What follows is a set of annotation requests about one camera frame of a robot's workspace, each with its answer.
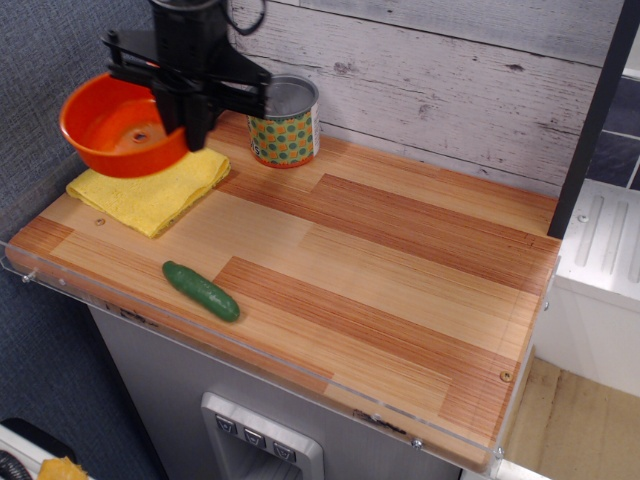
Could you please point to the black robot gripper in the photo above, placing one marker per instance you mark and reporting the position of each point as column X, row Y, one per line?
column 188, row 54

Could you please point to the red pan with grey handle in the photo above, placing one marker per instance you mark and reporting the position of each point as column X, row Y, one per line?
column 116, row 129

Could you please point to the yellow folded cloth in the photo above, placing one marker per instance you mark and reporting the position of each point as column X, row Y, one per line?
column 150, row 204

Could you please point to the patterned tin can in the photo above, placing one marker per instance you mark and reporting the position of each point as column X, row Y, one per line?
column 289, row 134

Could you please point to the green toy cucumber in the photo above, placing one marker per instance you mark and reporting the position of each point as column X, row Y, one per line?
column 202, row 291

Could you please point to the grey cabinet with dispenser panel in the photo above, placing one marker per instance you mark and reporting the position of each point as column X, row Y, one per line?
column 210, row 415

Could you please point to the yellow object at corner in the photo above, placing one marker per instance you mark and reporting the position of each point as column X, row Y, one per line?
column 61, row 469

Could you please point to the white ribbed appliance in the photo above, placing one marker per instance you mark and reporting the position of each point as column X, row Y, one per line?
column 589, row 324

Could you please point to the black right upright post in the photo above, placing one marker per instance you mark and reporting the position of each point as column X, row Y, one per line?
column 612, row 71

